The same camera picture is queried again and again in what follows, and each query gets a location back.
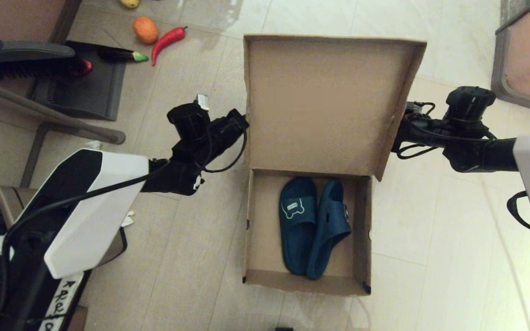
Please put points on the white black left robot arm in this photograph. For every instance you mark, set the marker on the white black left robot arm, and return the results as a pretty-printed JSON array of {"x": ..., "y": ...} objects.
[{"x": 90, "y": 216}]

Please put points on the plain brown cardboard carton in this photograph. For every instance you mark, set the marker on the plain brown cardboard carton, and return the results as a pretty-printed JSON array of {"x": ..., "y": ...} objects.
[{"x": 78, "y": 319}]

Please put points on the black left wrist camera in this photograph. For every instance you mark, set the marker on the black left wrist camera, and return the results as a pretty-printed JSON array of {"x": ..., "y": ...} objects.
[{"x": 190, "y": 122}]

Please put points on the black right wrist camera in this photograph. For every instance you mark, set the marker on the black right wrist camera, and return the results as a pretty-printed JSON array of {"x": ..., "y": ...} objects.
[{"x": 469, "y": 105}]

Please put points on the dark purple toy eggplant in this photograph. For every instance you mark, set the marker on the dark purple toy eggplant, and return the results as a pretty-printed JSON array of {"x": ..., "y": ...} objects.
[{"x": 117, "y": 55}]

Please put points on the brown plastic trash bin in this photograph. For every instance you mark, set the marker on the brown plastic trash bin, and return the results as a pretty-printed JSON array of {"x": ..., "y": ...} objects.
[{"x": 12, "y": 202}]

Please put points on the white crumpled tissue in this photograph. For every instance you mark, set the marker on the white crumpled tissue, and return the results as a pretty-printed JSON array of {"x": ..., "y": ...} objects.
[
  {"x": 129, "y": 219},
  {"x": 2, "y": 244}
]

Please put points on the orange toy fruit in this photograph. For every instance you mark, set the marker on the orange toy fruit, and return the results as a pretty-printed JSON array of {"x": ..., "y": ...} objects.
[{"x": 146, "y": 31}]

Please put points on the brown cardboard shoe box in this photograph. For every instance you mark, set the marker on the brown cardboard shoe box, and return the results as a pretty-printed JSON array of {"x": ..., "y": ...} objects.
[{"x": 311, "y": 101}]

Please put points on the brown metal furniture frame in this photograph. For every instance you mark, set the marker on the brown metal furniture frame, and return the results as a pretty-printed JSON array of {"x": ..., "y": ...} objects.
[{"x": 39, "y": 110}]

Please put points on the small white paper scrap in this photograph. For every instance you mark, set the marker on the small white paper scrap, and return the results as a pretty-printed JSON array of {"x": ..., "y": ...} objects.
[{"x": 94, "y": 145}]

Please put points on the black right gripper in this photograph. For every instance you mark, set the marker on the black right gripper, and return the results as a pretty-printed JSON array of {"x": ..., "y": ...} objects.
[{"x": 423, "y": 131}]

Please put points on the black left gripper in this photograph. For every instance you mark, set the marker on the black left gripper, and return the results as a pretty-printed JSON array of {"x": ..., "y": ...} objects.
[{"x": 221, "y": 133}]

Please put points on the red toy fruit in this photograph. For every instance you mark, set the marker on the red toy fruit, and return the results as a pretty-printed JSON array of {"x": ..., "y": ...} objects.
[{"x": 86, "y": 67}]

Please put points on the red toy chili pepper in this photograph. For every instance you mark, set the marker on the red toy chili pepper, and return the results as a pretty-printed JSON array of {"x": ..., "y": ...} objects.
[{"x": 167, "y": 40}]

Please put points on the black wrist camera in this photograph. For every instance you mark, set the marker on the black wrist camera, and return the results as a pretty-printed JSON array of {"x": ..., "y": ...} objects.
[
  {"x": 469, "y": 105},
  {"x": 190, "y": 122}
]

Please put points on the yellow toy fruit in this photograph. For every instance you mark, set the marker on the yellow toy fruit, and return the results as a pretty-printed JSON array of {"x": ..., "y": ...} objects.
[{"x": 129, "y": 3}]

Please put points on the dark grey dustpan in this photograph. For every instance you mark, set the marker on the dark grey dustpan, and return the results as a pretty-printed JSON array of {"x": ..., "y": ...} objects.
[{"x": 88, "y": 92}]

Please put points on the dark blue slipper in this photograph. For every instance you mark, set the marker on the dark blue slipper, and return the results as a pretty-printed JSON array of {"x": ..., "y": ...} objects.
[
  {"x": 298, "y": 225},
  {"x": 331, "y": 230}
]

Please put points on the black grey broom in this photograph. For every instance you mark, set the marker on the black grey broom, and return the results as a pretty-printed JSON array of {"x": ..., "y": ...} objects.
[{"x": 23, "y": 55}]

